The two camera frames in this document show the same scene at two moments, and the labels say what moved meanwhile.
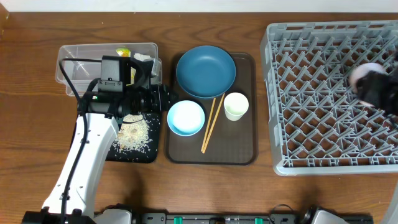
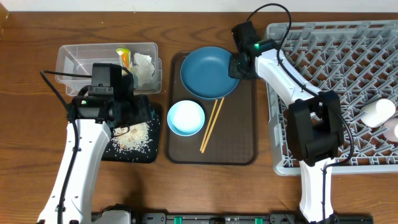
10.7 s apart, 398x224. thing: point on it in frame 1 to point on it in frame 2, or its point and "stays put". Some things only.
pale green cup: x=236 y=104 to x=376 y=113
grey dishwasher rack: x=318 y=125 stays put
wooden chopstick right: x=213 y=123 stays put
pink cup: x=359 y=71 to x=390 y=129
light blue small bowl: x=186 y=117 stays put
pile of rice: x=133 y=134 stays put
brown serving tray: x=234 y=140 stays put
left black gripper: x=163 y=92 to x=142 y=104
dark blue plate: x=206 y=71 stays put
